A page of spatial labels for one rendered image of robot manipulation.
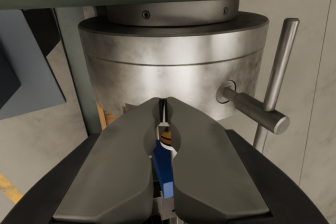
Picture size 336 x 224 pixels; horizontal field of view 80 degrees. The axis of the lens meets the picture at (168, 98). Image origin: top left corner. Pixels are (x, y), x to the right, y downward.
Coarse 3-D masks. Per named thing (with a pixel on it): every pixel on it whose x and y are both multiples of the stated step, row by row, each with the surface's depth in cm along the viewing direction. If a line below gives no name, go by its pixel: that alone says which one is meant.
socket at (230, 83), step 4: (228, 80) 27; (224, 84) 26; (228, 84) 27; (232, 84) 27; (220, 88) 26; (232, 88) 28; (216, 92) 26; (220, 92) 27; (216, 96) 27; (220, 96) 27; (220, 100) 27; (224, 100) 28
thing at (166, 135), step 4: (164, 132) 43; (168, 132) 43; (160, 136) 46; (164, 136) 44; (168, 136) 44; (160, 140) 47; (164, 140) 45; (168, 140) 45; (164, 144) 46; (168, 144) 45
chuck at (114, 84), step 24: (96, 72) 29; (120, 72) 26; (144, 72) 24; (168, 72) 24; (192, 72) 24; (216, 72) 25; (240, 72) 27; (96, 96) 33; (120, 96) 28; (144, 96) 26; (168, 96) 26; (192, 96) 26
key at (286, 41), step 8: (288, 24) 17; (296, 24) 17; (288, 32) 17; (280, 40) 18; (288, 40) 18; (280, 48) 18; (288, 48) 18; (280, 56) 18; (288, 56) 18; (280, 64) 19; (272, 72) 19; (280, 72) 19; (272, 80) 20; (280, 80) 19; (272, 88) 20; (272, 96) 20; (264, 104) 21; (272, 104) 21; (264, 128) 22; (256, 136) 23; (264, 136) 23; (256, 144) 23
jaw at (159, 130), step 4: (128, 104) 29; (132, 104) 28; (128, 108) 29; (132, 108) 29; (156, 128) 31; (160, 128) 32; (164, 128) 34; (168, 128) 36; (156, 132) 31; (160, 132) 32; (156, 136) 32
